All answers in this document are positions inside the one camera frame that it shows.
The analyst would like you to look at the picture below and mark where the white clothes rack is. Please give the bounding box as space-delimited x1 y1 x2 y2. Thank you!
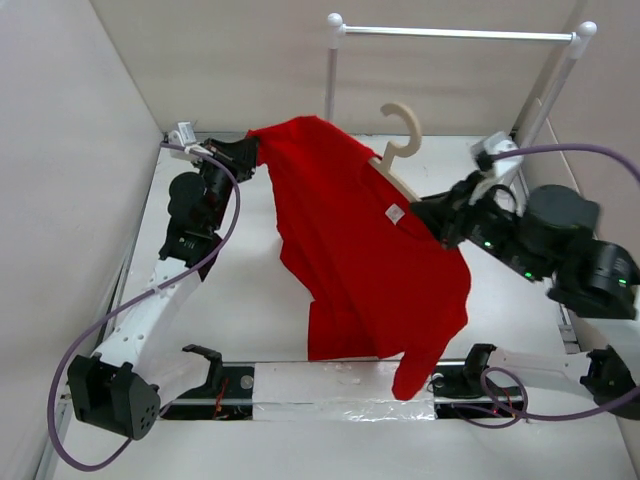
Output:
324 13 598 147

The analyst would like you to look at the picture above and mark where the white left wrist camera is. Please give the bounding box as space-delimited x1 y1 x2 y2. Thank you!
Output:
167 121 202 161

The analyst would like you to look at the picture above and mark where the red t shirt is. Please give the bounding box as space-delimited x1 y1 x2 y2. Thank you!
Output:
253 116 471 401

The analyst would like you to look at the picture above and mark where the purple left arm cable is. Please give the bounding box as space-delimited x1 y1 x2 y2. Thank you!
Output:
47 141 242 474

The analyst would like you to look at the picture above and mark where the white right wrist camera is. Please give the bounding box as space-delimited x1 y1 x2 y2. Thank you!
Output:
470 131 524 186

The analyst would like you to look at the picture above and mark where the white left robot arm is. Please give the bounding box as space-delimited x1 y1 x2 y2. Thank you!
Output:
68 138 258 440

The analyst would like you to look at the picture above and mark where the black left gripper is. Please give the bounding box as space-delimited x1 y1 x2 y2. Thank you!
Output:
189 135 257 232

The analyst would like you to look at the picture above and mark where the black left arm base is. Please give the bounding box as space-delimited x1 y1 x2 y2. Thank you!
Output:
159 344 255 421

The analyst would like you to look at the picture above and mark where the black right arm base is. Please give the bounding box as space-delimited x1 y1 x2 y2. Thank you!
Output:
427 343 525 430

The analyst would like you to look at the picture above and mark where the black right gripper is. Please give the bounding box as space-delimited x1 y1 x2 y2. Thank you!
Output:
409 165 544 280

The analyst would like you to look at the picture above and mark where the wooden clothes hanger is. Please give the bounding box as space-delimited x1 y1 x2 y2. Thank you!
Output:
369 102 423 202

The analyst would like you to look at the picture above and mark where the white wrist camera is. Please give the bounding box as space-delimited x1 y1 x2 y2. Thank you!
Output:
470 131 524 186
167 121 202 161

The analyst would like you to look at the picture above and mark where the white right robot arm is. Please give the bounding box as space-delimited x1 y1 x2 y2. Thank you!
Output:
410 173 639 421

